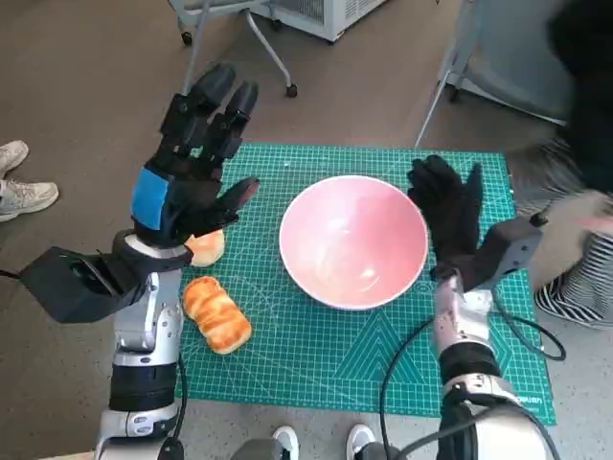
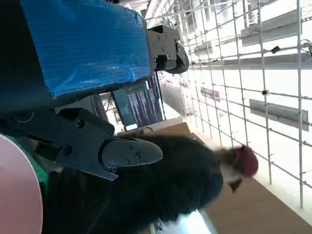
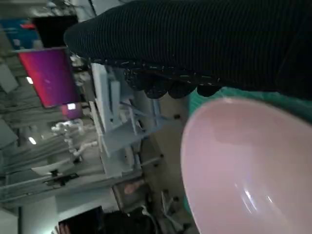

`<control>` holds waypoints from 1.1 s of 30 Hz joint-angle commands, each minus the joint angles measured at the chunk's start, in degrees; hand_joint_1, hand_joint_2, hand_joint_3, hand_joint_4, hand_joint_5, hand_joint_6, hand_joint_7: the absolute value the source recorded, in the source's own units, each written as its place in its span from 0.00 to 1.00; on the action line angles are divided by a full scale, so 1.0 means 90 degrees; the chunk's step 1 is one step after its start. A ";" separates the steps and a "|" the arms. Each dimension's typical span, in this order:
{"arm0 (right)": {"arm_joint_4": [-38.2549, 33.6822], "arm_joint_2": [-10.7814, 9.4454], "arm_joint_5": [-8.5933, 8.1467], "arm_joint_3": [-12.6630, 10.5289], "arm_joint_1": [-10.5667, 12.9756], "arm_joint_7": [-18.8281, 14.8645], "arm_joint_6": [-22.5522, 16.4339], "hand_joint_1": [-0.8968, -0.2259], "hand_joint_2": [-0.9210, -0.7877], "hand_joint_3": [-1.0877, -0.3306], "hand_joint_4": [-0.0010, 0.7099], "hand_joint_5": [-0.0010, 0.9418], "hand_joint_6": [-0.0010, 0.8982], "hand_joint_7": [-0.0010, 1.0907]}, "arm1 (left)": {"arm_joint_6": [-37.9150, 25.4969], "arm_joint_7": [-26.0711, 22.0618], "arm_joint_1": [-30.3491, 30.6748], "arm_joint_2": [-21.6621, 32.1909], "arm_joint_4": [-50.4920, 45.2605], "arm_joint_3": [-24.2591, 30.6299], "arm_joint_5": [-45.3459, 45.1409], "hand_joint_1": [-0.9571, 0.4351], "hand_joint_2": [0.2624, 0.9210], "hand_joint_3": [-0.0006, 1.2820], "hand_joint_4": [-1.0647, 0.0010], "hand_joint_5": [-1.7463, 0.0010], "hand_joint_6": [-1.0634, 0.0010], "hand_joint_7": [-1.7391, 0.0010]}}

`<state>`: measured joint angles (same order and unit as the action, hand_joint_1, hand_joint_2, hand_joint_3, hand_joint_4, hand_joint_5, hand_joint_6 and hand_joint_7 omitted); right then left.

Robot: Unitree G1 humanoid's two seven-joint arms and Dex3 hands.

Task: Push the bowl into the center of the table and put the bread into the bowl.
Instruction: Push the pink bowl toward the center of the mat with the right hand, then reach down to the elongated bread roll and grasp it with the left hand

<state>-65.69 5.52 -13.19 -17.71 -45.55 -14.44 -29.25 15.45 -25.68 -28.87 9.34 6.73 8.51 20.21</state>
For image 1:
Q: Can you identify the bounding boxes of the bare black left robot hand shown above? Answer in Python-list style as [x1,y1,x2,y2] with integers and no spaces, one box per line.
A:
[129,62,262,248]

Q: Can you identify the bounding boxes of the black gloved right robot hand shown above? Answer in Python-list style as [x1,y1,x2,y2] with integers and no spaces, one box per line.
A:
[405,153,485,283]

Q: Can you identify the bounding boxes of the round toy bread bun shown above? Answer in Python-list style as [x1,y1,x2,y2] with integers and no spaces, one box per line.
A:
[184,228,226,268]

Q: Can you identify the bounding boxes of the pink bowl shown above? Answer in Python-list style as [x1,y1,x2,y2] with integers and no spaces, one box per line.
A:
[279,174,430,311]

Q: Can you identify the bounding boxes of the long braided toy bread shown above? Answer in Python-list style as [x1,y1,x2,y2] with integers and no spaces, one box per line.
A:
[182,275,253,356]

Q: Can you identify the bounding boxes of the grey chair with casters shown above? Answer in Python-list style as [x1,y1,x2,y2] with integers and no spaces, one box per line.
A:
[167,0,298,100]

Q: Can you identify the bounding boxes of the grey mesh chair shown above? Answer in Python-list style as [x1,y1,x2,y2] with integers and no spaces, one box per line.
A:
[414,0,576,150]

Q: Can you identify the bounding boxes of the person's foot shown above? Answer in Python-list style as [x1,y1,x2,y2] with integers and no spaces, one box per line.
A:
[0,139,30,181]
[0,179,60,224]

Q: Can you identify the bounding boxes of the person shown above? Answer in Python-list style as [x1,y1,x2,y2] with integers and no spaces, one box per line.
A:
[505,0,613,332]

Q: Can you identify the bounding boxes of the green cutting mat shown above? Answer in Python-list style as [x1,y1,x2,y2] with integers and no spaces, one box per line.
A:
[174,141,559,427]

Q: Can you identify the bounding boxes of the white mesh-sided cabinet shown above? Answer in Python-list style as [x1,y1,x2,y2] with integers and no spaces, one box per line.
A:
[248,0,384,44]

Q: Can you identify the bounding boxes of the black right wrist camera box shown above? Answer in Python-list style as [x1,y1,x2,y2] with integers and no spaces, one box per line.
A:
[462,213,550,293]

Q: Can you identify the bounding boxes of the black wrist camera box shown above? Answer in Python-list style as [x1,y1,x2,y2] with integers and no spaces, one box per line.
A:
[462,213,550,293]
[16,246,145,325]

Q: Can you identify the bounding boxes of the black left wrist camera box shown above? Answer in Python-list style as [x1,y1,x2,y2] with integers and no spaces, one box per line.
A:
[16,246,145,325]

